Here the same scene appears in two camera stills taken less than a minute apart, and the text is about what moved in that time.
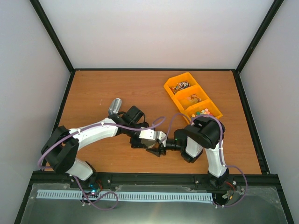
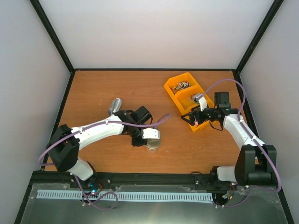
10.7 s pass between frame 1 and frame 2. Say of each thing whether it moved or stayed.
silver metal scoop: stayed
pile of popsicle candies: moved
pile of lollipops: stayed
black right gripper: moved
